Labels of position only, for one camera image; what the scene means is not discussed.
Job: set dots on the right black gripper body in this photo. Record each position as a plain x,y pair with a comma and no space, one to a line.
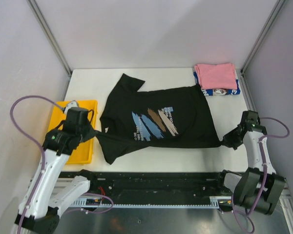
233,140

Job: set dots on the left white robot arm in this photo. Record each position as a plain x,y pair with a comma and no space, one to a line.
40,211

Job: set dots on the folded pink t-shirt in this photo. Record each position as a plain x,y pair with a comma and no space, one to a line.
216,76

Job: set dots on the black printed t-shirt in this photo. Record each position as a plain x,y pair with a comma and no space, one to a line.
170,118

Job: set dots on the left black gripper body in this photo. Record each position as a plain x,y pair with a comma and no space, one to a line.
87,135

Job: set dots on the yellow plastic bin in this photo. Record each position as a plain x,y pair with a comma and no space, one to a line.
83,153

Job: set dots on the folded blue printed t-shirt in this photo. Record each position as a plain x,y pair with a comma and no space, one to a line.
223,92

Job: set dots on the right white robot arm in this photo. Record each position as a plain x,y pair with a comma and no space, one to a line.
259,187

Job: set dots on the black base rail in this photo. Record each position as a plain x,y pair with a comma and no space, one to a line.
157,187

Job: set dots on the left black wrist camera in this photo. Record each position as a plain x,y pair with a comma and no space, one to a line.
76,121

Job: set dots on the grey slotted cable duct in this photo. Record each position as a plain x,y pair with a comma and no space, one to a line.
85,202

